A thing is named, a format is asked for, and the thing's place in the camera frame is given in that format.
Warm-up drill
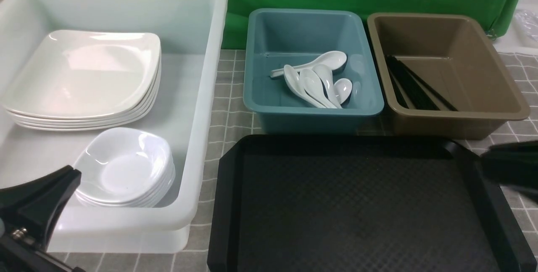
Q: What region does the large white square plate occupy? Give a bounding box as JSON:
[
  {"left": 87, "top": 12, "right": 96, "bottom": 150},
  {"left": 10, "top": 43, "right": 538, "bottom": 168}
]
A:
[{"left": 1, "top": 29, "right": 161, "bottom": 119}]

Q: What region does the white spoon top in bin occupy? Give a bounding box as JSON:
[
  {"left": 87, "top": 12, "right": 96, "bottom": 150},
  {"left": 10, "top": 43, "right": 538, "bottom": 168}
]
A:
[{"left": 292, "top": 50, "right": 348, "bottom": 72}]

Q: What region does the clear plastic bag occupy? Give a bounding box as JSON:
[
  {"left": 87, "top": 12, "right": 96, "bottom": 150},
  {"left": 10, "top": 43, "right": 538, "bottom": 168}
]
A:
[{"left": 514, "top": 9, "right": 538, "bottom": 43}]

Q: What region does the teal plastic bin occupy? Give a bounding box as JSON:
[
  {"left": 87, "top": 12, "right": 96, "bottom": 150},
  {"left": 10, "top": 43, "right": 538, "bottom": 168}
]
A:
[{"left": 243, "top": 9, "right": 385, "bottom": 135}]

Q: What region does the bundle of black chopsticks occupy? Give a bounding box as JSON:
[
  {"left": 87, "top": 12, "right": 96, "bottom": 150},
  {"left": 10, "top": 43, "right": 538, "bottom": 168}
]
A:
[{"left": 385, "top": 55, "right": 458, "bottom": 111}]

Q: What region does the white spoon in bin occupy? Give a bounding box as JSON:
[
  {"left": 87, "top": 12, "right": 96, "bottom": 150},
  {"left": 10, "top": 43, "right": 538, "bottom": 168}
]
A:
[
  {"left": 334, "top": 78, "right": 352, "bottom": 105},
  {"left": 284, "top": 64, "right": 325, "bottom": 108},
  {"left": 292, "top": 50, "right": 348, "bottom": 72},
  {"left": 313, "top": 64, "right": 342, "bottom": 108}
]

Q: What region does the white spoon right in bin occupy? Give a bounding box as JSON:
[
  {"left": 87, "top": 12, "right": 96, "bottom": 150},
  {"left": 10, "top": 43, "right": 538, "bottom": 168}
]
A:
[{"left": 334, "top": 78, "right": 352, "bottom": 105}]

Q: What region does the large white plastic tub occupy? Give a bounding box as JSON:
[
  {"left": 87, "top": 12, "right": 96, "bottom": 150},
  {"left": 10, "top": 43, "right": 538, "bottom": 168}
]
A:
[{"left": 0, "top": 0, "right": 227, "bottom": 254}]

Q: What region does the white ceramic soup spoon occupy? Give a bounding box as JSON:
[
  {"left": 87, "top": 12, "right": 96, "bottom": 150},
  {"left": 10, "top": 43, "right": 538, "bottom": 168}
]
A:
[{"left": 300, "top": 69, "right": 337, "bottom": 108}]

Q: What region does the brown plastic bin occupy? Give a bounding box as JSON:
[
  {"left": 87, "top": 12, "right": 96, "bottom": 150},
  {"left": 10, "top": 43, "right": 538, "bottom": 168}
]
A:
[{"left": 367, "top": 12, "right": 530, "bottom": 140}]

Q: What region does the stack of small white dishes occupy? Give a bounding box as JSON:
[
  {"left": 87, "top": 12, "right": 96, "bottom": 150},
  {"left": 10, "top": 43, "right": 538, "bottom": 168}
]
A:
[{"left": 74, "top": 127, "right": 176, "bottom": 208}]

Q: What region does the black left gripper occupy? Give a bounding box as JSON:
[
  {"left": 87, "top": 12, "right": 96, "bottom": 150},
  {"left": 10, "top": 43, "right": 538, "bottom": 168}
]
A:
[{"left": 0, "top": 165, "right": 84, "bottom": 272}]

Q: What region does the white spoon middle in bin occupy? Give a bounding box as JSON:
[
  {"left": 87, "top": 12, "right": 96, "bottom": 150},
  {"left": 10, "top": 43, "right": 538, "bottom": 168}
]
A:
[{"left": 313, "top": 64, "right": 342, "bottom": 108}]

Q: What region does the stack of white square plates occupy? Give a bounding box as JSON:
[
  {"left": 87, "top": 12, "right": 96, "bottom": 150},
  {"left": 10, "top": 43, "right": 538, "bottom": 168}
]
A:
[{"left": 6, "top": 63, "right": 162, "bottom": 132}]

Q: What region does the black serving tray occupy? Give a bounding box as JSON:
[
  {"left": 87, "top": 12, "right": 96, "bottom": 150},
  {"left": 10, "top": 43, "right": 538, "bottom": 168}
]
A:
[{"left": 207, "top": 135, "right": 537, "bottom": 272}]

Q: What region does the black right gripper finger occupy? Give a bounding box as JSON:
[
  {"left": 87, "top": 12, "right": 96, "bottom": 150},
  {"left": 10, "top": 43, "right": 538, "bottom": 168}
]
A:
[{"left": 480, "top": 140, "right": 538, "bottom": 203}]

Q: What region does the grey checked tablecloth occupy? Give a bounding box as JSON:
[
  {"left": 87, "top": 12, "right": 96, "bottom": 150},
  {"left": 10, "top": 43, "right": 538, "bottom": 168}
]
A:
[{"left": 0, "top": 49, "right": 538, "bottom": 272}]

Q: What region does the white spoon left in bin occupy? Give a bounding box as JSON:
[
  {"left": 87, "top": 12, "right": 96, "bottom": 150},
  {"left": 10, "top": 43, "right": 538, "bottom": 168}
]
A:
[{"left": 284, "top": 64, "right": 325, "bottom": 108}]

